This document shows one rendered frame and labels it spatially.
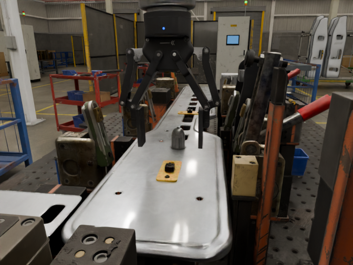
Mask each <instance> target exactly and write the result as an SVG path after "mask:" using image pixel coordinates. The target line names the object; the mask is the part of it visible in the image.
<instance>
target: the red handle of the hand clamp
mask: <svg viewBox="0 0 353 265"><path fill-rule="evenodd" d="M330 101H331V96H329V95H325V96H323V97H321V98H319V99H317V100H315V101H314V102H312V103H310V104H308V105H306V106H304V107H302V108H300V109H299V110H297V112H296V113H294V114H292V115H291V116H289V117H287V118H285V119H283V127H282V131H284V130H286V129H287V128H289V127H291V126H293V125H295V124H297V123H299V122H301V121H303V122H305V121H307V120H309V119H310V118H312V117H314V116H316V115H318V114H320V113H322V112H323V111H326V110H328V109H329V106H330ZM265 137H266V129H264V130H262V131H261V133H260V136H259V140H258V143H261V142H263V141H265Z"/></svg>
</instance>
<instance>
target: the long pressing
mask: <svg viewBox="0 0 353 265"><path fill-rule="evenodd" d="M193 95H195V94H194V93H193V91H192V89H191V87H190V86H186V87H183V89H182V90H181V91H180V93H179V94H178V95H177V97H176V99H175V100H174V101H173V103H172V104H171V105H170V107H169V108H168V109H167V111H166V112H165V113H164V115H163V116H162V118H161V119H160V120H159V122H158V123H157V124H156V126H155V127H154V128H153V130H151V131H149V132H147V133H146V142H145V143H144V145H143V146H142V147H138V139H137V138H136V140H135V141H134V142H133V143H132V144H131V145H130V147H129V148H128V149H127V150H126V151H125V153H124V154H123V155H122V156H121V157H120V158H119V160H118V161H117V162H116V163H115V164H114V166H113V167H112V168H111V169H110V170H109V171H108V173H107V174H106V175H105V176H104V177H103V179H102V180H101V181H100V183H98V184H97V186H96V187H95V188H94V190H93V191H92V192H91V193H90V194H89V196H88V197H87V198H86V199H85V200H84V201H83V203H82V204H81V205H80V206H79V207H78V209H77V210H76V211H75V212H74V213H73V214H72V216H71V217H70V218H69V219H68V220H67V222H66V223H65V224H64V226H63V228H62V230H61V239H62V242H63V243H64V244H66V242H67V241H68V240H69V238H70V237H71V236H72V234H73V233H74V232H75V230H76V229H77V228H78V226H79V225H93V226H95V227H117V228H129V229H134V230H135V232H136V248H137V257H147V258H158V259H168V260H179V261H189V262H202V263H207V262H214V261H217V260H220V259H222V258H224V257H225V256H226V255H227V254H228V253H229V252H230V250H231V247H232V242H233V230H232V221H231V212H230V202H229V193H228V187H227V178H226V169H225V159H224V150H223V140H222V139H221V138H220V137H219V136H216V135H213V134H210V133H208V132H203V148H202V149H198V122H199V115H191V116H193V119H192V122H191V123H184V122H183V120H184V117H185V116H186V115H184V114H178V112H179V111H187V109H188V107H195V108H196V109H195V111H199V107H200V106H201V104H200V103H199V101H192V99H197V98H196V97H193ZM190 103H197V105H196V106H190V105H189V104H190ZM181 126H190V130H184V134H185V135H186V136H188V138H187V140H185V148H184V149H181V150H175V149H172V148H171V135H172V131H173V130H174V129H175V128H177V127H181ZM165 160H173V161H181V162H182V165H181V169H180V173H179V177H178V180H177V182H166V181H156V177H157V175H158V172H159V170H160V168H161V166H162V163H163V161H165ZM116 192H121V194H119V195H117V194H116ZM197 198H202V199H203V200H197Z"/></svg>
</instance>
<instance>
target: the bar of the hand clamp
mask: <svg viewBox="0 0 353 265"><path fill-rule="evenodd" d="M253 63H257V66H259V69H258V73H257V77H256V82H255V86H254V90H253V94H252V98H251V103H250V107H249V110H248V114H247V118H246V122H245V126H244V130H243V135H242V139H241V143H240V147H239V149H240V150H241V145H242V143H243V141H246V140H255V141H257V142H258V140H259V136H260V133H261V129H262V125H263V122H264V118H265V114H266V110H267V106H268V102H269V99H270V96H271V87H272V77H273V68H274V67H284V68H286V67H287V65H288V62H287V61H283V58H282V57H281V53H276V52H263V53H262V54H260V55H259V57H257V56H255V52H254V50H253V49H249V50H248V51H247V52H246V55H245V59H244V65H245V67H246V68H250V66H252V65H253Z"/></svg>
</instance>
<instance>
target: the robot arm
mask: <svg viewBox="0 0 353 265"><path fill-rule="evenodd" d="M138 3H139V8H140V9H141V10H142V11H146V12H147V13H144V14H143V19H144V38H145V42H144V46H143V48H137V49H135V48H128V49H127V50H126V56H127V67H126V72H125V75H124V80H123V85H122V90H121V95H120V99H119V105H120V106H125V107H128V108H129V109H130V113H131V124H132V126H133V127H137V139H138V147H142V146H143V145H144V143H145V142H146V132H145V123H144V106H140V103H141V101H142V99H143V97H144V95H145V93H146V92H147V90H148V88H149V86H150V84H151V82H152V80H153V78H154V76H155V75H156V73H157V72H159V73H164V72H173V73H177V72H179V71H180V72H181V73H182V75H183V76H184V78H185V79H186V81H187V82H188V84H189V86H190V87H191V89H192V91H193V93H194V94H195V96H196V98H197V99H198V101H199V103H200V104H201V106H200V107H199V122H198V149H202V148H203V128H208V127H209V125H210V110H211V109H212V108H214V107H219V106H220V105H221V101H220V97H219V93H218V91H217V86H216V83H215V79H214V76H213V72H212V68H211V65H210V48H209V47H193V45H192V42H191V13H190V12H188V11H189V10H192V9H194V8H195V0H138ZM193 54H196V55H197V58H198V60H201V61H202V65H203V69H204V73H205V76H206V80H207V84H208V86H209V90H210V93H211V97H212V99H211V100H208V99H207V97H206V96H205V94H204V92H203V90H202V89H201V87H200V85H199V84H198V82H197V81H196V79H195V77H194V75H193V74H192V72H191V70H190V68H189V66H188V64H187V62H188V61H189V59H190V58H191V56H192V55H193ZM142 55H144V56H145V58H146V59H147V60H148V62H149V63H150V65H149V67H148V69H147V71H146V74H145V76H144V78H143V80H142V82H141V84H140V86H139V87H138V89H137V91H136V93H135V95H134V97H133V99H132V100H131V99H130V97H131V92H132V88H133V83H134V79H135V75H136V71H137V66H138V61H140V59H141V56H142Z"/></svg>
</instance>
